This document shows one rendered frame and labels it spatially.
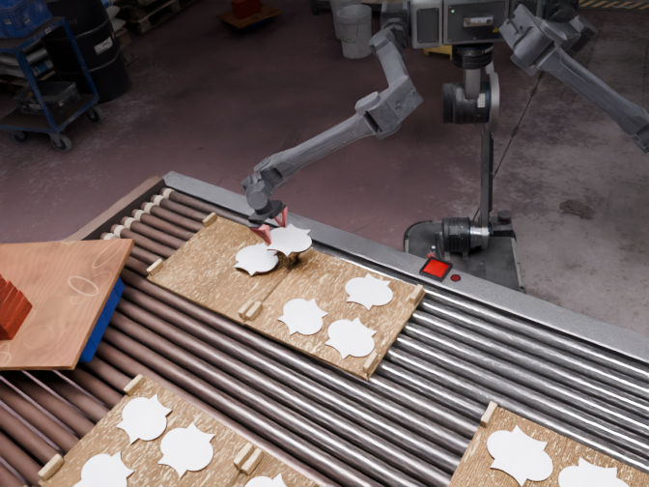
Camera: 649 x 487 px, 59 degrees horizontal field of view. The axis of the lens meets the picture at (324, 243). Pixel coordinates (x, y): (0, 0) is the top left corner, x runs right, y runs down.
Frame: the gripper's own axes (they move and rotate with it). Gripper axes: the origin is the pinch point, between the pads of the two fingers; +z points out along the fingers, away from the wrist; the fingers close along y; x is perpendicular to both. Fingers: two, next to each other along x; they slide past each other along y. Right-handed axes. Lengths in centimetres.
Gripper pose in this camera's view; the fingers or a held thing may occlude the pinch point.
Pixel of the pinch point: (275, 234)
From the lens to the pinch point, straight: 178.4
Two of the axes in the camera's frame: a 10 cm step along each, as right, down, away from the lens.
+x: -7.9, -0.6, 6.1
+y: 5.2, -6.1, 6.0
